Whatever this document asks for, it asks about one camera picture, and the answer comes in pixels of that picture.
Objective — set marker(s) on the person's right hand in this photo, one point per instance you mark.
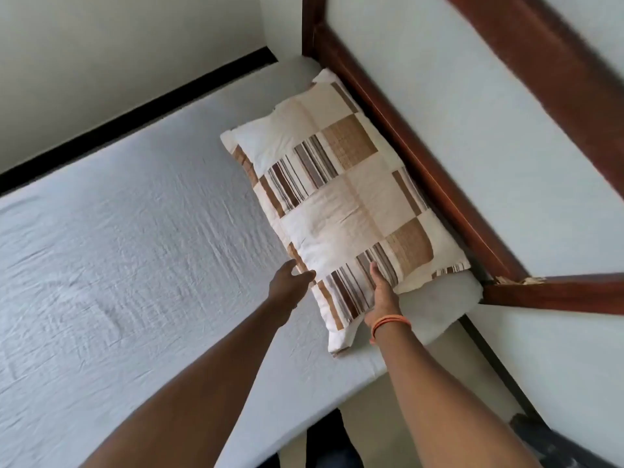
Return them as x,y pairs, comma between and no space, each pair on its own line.
385,302

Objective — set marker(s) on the person's left hand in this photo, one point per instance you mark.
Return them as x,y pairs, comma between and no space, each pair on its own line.
287,287

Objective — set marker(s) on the beige patchwork striped pillow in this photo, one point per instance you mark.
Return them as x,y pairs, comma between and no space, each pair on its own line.
341,199

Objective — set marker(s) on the grey bed sheet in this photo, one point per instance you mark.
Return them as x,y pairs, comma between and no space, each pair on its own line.
122,238

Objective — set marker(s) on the brown wooden bed headboard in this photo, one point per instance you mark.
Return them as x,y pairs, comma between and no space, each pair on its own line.
390,129

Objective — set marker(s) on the person's right forearm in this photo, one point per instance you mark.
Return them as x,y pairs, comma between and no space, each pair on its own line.
439,409

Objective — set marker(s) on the person's left forearm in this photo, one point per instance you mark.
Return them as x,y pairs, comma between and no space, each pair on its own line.
195,399

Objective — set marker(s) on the person's dark trousers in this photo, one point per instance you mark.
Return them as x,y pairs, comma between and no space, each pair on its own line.
331,448

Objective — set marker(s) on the orange wrist band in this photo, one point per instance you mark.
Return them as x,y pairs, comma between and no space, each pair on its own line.
390,322

